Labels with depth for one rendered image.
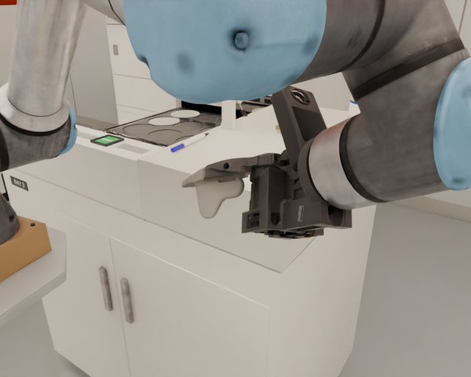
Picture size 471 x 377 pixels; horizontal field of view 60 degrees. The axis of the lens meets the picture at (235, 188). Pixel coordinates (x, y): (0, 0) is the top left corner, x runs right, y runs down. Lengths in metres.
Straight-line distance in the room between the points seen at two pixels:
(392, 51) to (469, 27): 2.40
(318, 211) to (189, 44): 0.23
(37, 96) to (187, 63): 0.57
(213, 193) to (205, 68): 0.31
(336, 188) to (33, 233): 0.63
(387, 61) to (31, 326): 0.81
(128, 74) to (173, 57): 1.62
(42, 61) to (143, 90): 1.09
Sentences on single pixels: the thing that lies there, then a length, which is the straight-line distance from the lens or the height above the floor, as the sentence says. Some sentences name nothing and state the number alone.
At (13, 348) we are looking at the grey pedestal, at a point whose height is 0.67.
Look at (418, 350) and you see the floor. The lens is 1.88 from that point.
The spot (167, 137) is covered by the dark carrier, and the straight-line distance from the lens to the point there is 1.21.
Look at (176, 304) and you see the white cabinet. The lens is 1.00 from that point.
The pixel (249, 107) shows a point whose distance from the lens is 1.41.
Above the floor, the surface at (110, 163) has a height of 0.93.
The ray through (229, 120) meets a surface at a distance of 1.03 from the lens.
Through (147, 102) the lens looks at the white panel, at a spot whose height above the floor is 0.88.
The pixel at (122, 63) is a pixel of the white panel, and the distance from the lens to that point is 1.80.
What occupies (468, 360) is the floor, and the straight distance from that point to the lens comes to 1.93.
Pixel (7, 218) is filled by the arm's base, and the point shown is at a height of 0.92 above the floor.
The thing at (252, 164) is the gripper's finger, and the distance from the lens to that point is 0.42.
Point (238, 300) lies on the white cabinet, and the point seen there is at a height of 0.72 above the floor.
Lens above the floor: 1.27
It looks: 25 degrees down
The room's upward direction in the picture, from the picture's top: straight up
